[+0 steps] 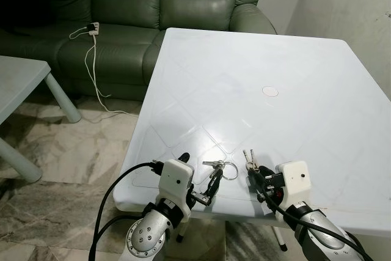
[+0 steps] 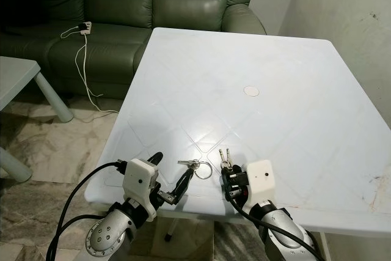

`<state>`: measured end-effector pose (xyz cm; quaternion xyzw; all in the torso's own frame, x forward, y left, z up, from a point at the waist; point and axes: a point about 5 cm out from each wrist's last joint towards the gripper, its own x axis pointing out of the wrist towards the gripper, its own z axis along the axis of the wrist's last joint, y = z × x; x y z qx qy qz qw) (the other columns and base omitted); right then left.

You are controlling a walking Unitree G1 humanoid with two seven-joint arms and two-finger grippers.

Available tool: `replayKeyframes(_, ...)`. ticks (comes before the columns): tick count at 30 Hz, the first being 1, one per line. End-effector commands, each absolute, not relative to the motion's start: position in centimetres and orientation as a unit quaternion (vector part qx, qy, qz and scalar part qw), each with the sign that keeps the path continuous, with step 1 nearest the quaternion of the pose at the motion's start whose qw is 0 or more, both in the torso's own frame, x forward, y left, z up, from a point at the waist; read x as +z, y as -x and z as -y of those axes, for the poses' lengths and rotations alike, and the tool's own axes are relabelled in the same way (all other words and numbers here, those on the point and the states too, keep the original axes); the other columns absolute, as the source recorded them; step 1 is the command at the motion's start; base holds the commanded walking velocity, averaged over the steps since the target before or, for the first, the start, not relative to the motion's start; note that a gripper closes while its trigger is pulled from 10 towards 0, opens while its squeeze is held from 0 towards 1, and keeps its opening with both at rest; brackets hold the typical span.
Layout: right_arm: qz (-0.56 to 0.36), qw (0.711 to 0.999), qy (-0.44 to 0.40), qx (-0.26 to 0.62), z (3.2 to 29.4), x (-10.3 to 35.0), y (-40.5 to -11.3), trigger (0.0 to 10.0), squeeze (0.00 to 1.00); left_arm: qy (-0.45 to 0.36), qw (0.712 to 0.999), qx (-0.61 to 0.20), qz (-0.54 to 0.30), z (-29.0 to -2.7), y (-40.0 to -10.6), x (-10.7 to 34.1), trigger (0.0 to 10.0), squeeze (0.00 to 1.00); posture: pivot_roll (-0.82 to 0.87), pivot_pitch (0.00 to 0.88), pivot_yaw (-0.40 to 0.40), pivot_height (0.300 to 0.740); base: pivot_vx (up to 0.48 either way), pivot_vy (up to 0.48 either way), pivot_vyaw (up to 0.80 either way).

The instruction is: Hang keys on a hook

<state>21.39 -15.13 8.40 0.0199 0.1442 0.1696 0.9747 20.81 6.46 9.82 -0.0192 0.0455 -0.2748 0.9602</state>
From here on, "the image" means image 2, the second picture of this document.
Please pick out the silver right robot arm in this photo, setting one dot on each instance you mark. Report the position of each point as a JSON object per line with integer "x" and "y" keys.
{"x": 281, "y": 230}

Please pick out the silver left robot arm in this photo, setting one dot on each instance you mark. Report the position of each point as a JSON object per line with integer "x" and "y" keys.
{"x": 104, "y": 236}

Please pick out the pair of silver keys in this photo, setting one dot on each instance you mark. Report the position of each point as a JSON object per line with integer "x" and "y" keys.
{"x": 225, "y": 158}

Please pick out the white table leg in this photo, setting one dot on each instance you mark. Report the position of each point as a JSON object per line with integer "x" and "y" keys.
{"x": 168, "y": 236}

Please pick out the round white table cap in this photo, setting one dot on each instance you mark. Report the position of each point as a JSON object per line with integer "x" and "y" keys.
{"x": 251, "y": 91}

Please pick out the white power strip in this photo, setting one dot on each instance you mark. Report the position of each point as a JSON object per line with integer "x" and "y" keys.
{"x": 85, "y": 27}

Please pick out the green leather sofa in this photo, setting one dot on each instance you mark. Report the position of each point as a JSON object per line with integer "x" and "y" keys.
{"x": 116, "y": 4}

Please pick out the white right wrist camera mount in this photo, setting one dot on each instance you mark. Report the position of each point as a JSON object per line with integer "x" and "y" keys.
{"x": 261, "y": 178}

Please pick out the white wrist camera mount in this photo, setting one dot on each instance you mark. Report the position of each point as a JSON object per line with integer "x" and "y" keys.
{"x": 261, "y": 178}
{"x": 139, "y": 178}

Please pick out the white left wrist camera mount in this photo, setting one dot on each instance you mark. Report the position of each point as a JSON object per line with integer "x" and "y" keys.
{"x": 139, "y": 178}

